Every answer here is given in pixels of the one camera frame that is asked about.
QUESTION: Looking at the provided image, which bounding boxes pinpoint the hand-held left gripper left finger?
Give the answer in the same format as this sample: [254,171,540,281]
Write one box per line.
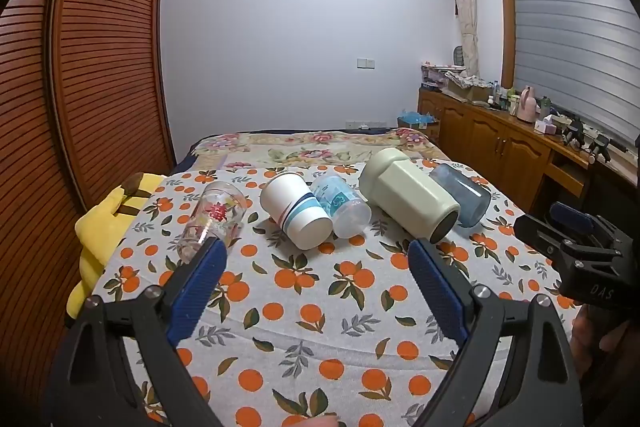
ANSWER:
[45,237,229,427]

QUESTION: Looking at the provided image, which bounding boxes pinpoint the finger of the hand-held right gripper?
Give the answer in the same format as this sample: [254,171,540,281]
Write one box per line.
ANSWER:
[513,213,576,264]
[549,201,608,235]

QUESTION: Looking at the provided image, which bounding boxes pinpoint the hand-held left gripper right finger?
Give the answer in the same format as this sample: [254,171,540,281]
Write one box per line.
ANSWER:
[408,237,587,427]

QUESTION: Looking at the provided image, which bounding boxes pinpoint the clear glass cup red print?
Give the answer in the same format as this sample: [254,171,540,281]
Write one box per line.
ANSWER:
[177,180,249,266]

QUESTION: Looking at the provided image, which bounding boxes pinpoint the blue translucent cup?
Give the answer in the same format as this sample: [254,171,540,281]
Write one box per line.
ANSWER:
[428,162,492,228]

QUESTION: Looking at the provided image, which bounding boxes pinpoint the cream insulated cup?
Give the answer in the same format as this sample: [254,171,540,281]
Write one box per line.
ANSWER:
[357,147,461,244]

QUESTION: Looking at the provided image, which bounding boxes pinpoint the white paper cup blue stripes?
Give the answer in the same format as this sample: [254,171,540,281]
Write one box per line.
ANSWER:
[259,172,334,251]

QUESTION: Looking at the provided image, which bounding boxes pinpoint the clear plastic cup blue label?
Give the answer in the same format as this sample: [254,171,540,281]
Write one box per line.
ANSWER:
[311,175,372,239]

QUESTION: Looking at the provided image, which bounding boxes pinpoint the person's right hand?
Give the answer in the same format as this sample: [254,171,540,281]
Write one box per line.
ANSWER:
[571,307,602,382]

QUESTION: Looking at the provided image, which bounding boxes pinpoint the wooden cabinet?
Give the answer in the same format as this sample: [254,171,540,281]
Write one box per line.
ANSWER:
[417,87,640,228]

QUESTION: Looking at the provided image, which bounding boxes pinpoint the yellow plush toy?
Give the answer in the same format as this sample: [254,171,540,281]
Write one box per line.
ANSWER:
[66,172,167,321]

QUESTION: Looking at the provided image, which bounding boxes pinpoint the orange fruit print blanket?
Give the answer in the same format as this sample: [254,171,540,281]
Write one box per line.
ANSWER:
[85,159,583,427]

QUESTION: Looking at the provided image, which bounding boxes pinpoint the pink kettle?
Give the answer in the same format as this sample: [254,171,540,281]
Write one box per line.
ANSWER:
[517,85,537,123]

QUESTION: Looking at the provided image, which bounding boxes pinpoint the box with patterned cloth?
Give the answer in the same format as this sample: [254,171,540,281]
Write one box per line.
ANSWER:
[444,71,494,103]

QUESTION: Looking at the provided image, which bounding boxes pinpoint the blue plastic bag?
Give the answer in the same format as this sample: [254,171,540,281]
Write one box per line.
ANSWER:
[399,109,437,126]

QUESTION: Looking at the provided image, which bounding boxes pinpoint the floral blanket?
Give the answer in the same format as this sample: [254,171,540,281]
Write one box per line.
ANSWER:
[189,127,451,174]

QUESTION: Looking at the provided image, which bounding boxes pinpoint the grey window blind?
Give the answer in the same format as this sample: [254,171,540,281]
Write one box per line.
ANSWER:
[501,0,640,150]

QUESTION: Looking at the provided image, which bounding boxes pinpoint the stack of flat boxes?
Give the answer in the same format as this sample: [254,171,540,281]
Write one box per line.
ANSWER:
[420,61,466,90]

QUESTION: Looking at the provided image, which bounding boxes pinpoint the cream patterned curtain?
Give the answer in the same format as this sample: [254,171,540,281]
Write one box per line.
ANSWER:
[444,0,482,80]

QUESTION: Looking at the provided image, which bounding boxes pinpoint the wooden louvered wardrobe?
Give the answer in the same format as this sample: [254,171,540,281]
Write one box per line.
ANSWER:
[0,0,177,413]

